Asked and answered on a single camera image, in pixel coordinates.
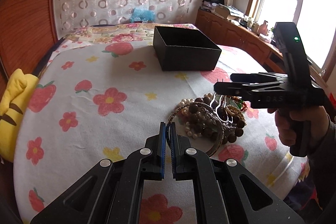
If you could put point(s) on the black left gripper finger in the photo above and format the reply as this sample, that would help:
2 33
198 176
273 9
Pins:
254 93
257 77

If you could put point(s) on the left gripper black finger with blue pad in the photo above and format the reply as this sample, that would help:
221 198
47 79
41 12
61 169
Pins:
154 166
178 145

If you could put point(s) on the wooden low cabinet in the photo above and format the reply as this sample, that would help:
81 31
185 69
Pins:
224 32

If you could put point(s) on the pink ceramic vase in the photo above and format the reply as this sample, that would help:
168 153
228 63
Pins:
263 29

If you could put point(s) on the black open cardboard box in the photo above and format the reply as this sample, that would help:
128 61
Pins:
183 49

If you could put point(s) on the strawberry flower print bedsheet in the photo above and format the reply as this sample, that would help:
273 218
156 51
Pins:
104 101

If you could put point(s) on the pile of books and clothes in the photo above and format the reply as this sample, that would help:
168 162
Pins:
218 8

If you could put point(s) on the blue plastic bag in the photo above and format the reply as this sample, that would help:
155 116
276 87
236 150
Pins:
141 15

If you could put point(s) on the floral quilt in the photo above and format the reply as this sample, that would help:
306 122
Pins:
131 32

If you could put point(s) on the yellow plush toy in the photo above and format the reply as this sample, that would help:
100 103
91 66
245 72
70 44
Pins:
14 103

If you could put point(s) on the wooden headboard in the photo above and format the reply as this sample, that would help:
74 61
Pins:
28 35

